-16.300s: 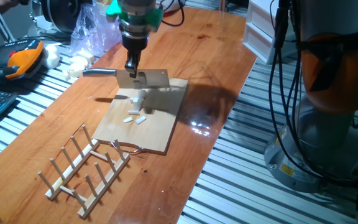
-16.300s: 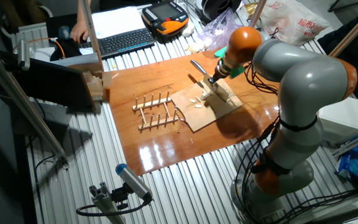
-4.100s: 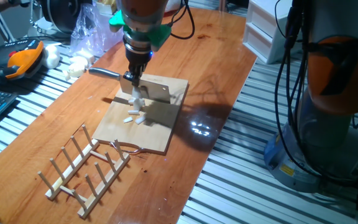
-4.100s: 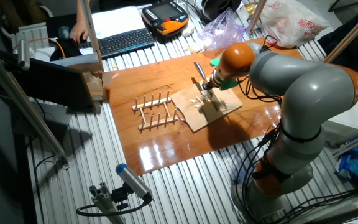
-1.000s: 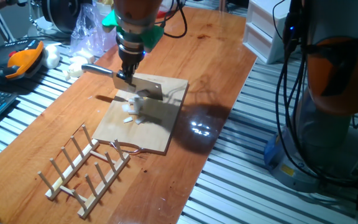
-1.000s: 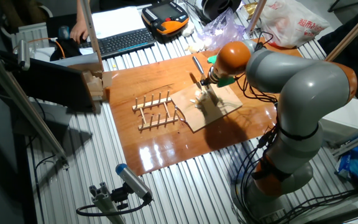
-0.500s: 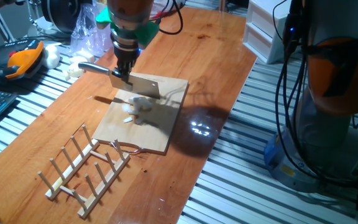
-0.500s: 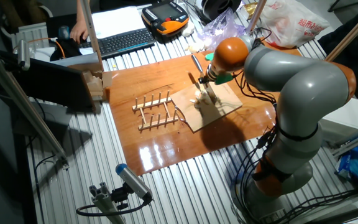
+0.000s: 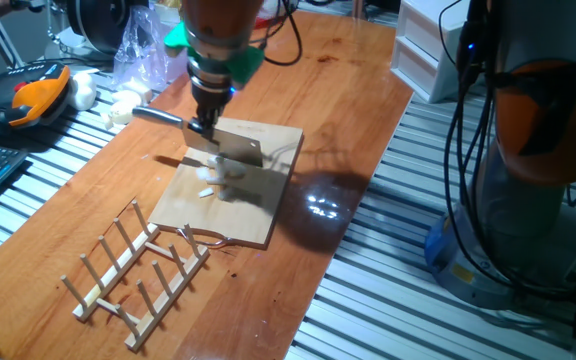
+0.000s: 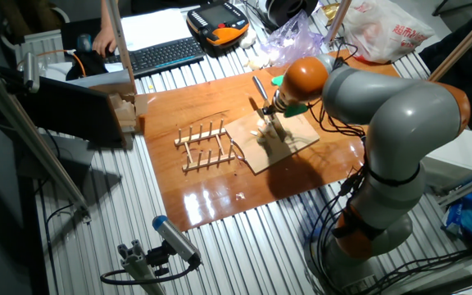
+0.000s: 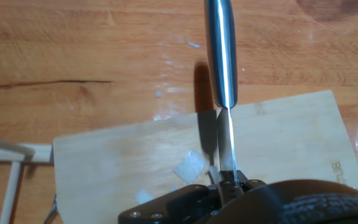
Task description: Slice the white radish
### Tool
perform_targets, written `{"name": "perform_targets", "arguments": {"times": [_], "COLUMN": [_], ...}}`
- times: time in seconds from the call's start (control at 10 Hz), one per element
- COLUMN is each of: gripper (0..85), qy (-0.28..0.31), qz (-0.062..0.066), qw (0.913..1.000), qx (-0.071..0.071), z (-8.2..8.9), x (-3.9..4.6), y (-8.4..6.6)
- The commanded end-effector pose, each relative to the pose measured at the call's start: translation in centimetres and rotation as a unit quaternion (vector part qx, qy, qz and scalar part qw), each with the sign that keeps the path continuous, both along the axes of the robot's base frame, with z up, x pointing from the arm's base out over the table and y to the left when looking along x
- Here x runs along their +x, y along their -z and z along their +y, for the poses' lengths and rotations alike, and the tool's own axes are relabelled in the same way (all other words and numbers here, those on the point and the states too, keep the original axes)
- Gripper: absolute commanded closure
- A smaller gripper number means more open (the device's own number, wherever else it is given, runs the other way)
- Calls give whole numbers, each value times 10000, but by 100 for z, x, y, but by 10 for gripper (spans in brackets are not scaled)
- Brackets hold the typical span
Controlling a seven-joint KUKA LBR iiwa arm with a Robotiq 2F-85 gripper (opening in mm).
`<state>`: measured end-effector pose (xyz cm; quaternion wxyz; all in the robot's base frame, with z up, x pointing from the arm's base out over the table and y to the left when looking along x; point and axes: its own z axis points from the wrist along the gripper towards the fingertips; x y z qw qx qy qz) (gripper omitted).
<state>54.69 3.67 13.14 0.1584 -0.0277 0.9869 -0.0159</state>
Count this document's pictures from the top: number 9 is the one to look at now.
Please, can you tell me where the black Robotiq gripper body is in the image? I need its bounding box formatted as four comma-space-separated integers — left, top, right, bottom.
190, 88, 234, 122

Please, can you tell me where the steel cleaver knife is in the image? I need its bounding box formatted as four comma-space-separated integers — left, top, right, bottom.
131, 105, 265, 168

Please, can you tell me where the black handheld device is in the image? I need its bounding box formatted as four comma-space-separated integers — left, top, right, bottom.
10, 0, 48, 12

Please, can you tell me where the spare white radish piece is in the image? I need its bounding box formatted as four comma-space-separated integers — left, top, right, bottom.
106, 102, 137, 126
111, 89, 144, 109
126, 78, 155, 104

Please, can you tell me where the large white radish lump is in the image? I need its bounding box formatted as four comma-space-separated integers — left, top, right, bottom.
67, 72, 98, 112

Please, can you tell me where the clear plastic bag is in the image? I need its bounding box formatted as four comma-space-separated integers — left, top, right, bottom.
112, 4, 189, 94

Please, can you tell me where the wooden cutting board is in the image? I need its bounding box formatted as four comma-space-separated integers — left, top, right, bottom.
147, 117, 304, 250

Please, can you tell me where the white red-printed plastic bag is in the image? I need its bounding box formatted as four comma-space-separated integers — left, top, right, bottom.
260, 0, 299, 26

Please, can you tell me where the black round device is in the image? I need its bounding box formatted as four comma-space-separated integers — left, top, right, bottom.
65, 0, 149, 56

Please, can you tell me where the orange black teach pendant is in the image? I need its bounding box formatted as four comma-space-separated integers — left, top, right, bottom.
0, 62, 73, 137

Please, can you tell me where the wooden peg dish rack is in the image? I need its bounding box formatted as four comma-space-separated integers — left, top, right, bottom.
60, 198, 212, 351

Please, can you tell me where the white drawer box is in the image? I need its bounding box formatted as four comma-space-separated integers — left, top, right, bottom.
390, 0, 474, 104

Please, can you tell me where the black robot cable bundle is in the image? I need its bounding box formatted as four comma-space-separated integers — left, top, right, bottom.
247, 0, 576, 306

